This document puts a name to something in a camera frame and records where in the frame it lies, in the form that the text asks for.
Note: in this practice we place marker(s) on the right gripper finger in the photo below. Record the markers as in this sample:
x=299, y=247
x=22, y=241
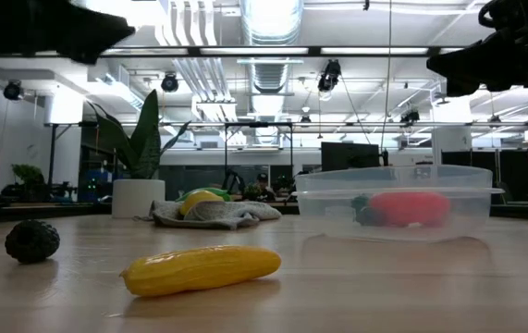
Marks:
x=476, y=65

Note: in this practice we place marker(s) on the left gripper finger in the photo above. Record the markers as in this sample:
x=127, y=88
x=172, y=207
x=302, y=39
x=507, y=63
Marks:
x=92, y=37

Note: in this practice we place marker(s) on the orange toy carrot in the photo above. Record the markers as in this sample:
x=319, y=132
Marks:
x=407, y=208

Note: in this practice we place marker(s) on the yellow toy lemon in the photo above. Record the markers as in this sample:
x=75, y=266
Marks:
x=196, y=201

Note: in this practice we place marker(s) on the green toy pepper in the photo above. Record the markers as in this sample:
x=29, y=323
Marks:
x=215, y=192

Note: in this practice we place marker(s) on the dark toy blackberry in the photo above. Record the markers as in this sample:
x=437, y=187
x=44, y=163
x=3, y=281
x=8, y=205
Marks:
x=32, y=241

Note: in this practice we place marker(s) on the yellow toy squash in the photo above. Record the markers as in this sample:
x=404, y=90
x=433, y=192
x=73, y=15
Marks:
x=199, y=270

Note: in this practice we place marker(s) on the clear plastic tupperware container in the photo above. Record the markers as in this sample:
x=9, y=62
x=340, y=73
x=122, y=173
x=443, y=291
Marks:
x=328, y=217

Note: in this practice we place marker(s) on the black ceiling spotlight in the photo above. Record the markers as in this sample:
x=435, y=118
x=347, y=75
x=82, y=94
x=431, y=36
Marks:
x=169, y=83
x=329, y=74
x=12, y=90

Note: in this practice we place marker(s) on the black office partition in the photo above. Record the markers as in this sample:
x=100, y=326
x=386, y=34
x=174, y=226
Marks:
x=513, y=171

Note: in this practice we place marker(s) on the small green background plant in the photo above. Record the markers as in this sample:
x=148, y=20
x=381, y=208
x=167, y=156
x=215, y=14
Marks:
x=28, y=175

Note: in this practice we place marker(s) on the black computer monitor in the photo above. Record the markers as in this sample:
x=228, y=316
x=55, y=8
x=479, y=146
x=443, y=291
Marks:
x=347, y=157

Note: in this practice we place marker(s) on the snake plant in white pot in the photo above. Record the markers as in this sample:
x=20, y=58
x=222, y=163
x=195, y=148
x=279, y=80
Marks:
x=138, y=199

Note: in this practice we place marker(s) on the grey waffle dish cloth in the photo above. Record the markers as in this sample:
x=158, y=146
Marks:
x=226, y=215

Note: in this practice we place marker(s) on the seated person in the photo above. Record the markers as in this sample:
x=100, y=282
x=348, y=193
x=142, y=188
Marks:
x=263, y=187

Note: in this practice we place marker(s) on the silver ventilation duct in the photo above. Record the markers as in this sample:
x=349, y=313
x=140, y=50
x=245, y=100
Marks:
x=270, y=28

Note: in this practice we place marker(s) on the black aluminium rig frame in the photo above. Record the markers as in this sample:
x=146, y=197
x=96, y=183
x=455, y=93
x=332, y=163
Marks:
x=60, y=213

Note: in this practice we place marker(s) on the black background rig frame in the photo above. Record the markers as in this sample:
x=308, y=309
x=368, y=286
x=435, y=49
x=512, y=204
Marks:
x=259, y=124

